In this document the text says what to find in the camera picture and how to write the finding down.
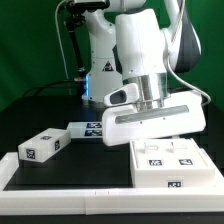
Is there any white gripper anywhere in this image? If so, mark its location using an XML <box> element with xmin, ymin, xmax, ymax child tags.
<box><xmin>102</xmin><ymin>91</ymin><xmax>206</xmax><ymax>146</ymax></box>

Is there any white cabinet body box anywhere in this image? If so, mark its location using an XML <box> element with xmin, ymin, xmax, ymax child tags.
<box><xmin>130</xmin><ymin>141</ymin><xmax>215</xmax><ymax>188</ymax></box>

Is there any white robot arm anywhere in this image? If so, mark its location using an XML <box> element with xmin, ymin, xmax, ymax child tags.
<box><xmin>69</xmin><ymin>0</ymin><xmax>205</xmax><ymax>146</ymax></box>

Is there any white cabinet top block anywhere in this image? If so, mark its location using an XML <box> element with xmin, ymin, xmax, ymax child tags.
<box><xmin>18</xmin><ymin>128</ymin><xmax>71</xmax><ymax>163</ymax></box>

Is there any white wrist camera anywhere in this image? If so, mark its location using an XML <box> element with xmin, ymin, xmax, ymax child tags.
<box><xmin>104</xmin><ymin>83</ymin><xmax>140</xmax><ymax>107</ymax></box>

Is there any white U-shaped fence frame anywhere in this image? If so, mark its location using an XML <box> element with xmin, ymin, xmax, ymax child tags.
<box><xmin>0</xmin><ymin>152</ymin><xmax>224</xmax><ymax>215</ymax></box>

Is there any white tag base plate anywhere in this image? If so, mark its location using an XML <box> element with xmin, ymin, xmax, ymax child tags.
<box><xmin>67</xmin><ymin>122</ymin><xmax>102</xmax><ymax>139</ymax></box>

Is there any black cable bundle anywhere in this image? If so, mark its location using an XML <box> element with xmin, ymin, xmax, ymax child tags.
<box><xmin>21</xmin><ymin>79</ymin><xmax>88</xmax><ymax>98</ymax></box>

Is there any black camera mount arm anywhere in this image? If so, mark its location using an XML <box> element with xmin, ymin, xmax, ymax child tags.
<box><xmin>65</xmin><ymin>0</ymin><xmax>110</xmax><ymax>80</ymax></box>

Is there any white cable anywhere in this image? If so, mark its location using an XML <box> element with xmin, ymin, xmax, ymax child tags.
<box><xmin>54</xmin><ymin>0</ymin><xmax>73</xmax><ymax>96</ymax></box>

